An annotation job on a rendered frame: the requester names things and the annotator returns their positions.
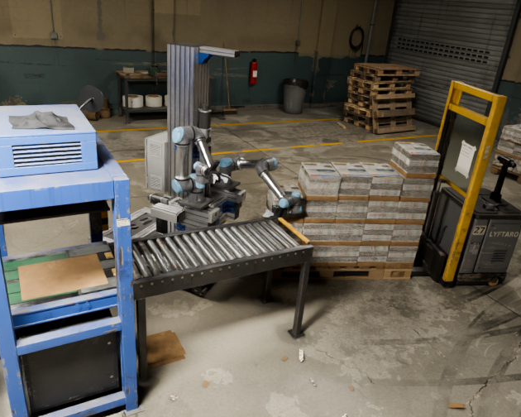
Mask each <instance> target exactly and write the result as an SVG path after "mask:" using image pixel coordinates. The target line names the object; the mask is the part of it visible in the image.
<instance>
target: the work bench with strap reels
mask: <svg viewBox="0 0 521 417"><path fill-rule="evenodd" d="M115 72H116V73H117V94H118V112H119V115H118V116H119V117H123V116H122V109H123V110H124V111H125V112H126V122H125V123H126V124H130V123H129V113H152V112H167V95H165V101H164V102H162V96H160V95H156V94H148V95H146V102H145V103H143V96H142V95H138V94H128V87H127V81H156V77H154V76H148V75H147V74H148V70H134V73H126V72H123V70H115ZM126 74H129V75H126ZM120 78H121V79H123V80H124V84H125V95H123V96H122V100H121V81H120ZM212 79H213V76H211V75H209V88H208V105H209V109H211V91H212ZM157 81H167V73H160V72H158V76H157Z"/></svg>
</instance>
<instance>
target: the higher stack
mask: <svg viewBox="0 0 521 417"><path fill-rule="evenodd" d="M440 157H441V155H440V154H439V153H437V152H436V151H435V150H432V148H430V147H429V146H427V145H425V144H423V143H418V142H395V143H394V147H393V150H392V155H391V159H390V160H391V161H393V162H394V163H395V164H396V165H397V166H398V167H400V168H401V169H402V170H403V171H405V172H406V173H414V174H436V173H437V171H438V162H439V160H440ZM390 167H391V168H392V169H394V170H395V171H396V172H397V173H398V174H399V175H400V176H401V177H402V178H403V184H402V186H401V187H402V188H401V191H400V194H399V196H400V197H409V198H430V197H431V193H432V191H433V186H434V185H433V184H434V183H433V182H434V181H435V180H434V179H430V178H405V177H404V176H403V175H402V174H400V173H399V172H398V171H397V170H396V169H395V168H394V167H393V166H392V165H390ZM427 208H428V202H400V201H399V204H398V208H397V211H396V213H397V216H396V220H425V217H426V212H427ZM422 229H423V225H422V224H394V229H393V232H392V235H391V236H392V237H391V239H390V241H391V242H419V240H420V238H421V237H420V236H421V234H422ZM417 250H418V246H388V254H387V255H388V256H387V257H386V261H385V262H386V263H414V259H415V256H416V252H417ZM384 269H385V270H384V274H383V278H382V279H410V276H411V272H412V269H413V267H412V266H384Z"/></svg>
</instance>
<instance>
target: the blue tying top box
mask: <svg viewBox="0 0 521 417"><path fill-rule="evenodd" d="M35 111H39V112H42V113H44V112H53V113H54V114H55V115H58V116H62V117H67V118H68V121H69V123H71V124H72V125H74V130H57V129H50V128H48V127H40V128H34V129H12V124H11V123H10V122H9V121H8V119H9V116H26V115H30V114H32V113H34V112H35ZM97 168H98V156H97V144H96V131H95V130H94V128H93V127H92V125H91V124H90V122H89V121H88V119H87V118H86V117H85V116H84V114H83V113H82V112H81V110H80V109H79V107H78V106H77V104H58V105H26V106H0V177H8V176H19V175H37V174H46V173H55V172H66V171H75V170H93V169H97Z"/></svg>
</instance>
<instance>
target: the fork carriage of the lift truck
mask: <svg viewBox="0 0 521 417"><path fill-rule="evenodd" d="M420 237H421V238H420V240H419V244H418V250H417V252H416V256H415V257H416V258H417V262H418V263H419V264H420V266H423V267H424V268H425V269H426V270H427V271H428V275H429V276H430V277H431V278H432V279H433V281H439V278H440V275H441V272H442V267H443V263H444V261H445V257H446V254H445V253H444V252H443V251H442V250H441V249H440V248H439V247H438V246H437V245H436V244H435V243H434V242H433V241H432V240H431V239H430V238H429V237H428V236H427V235H426V234H425V232H424V231H423V230H422V234H421V236H420Z"/></svg>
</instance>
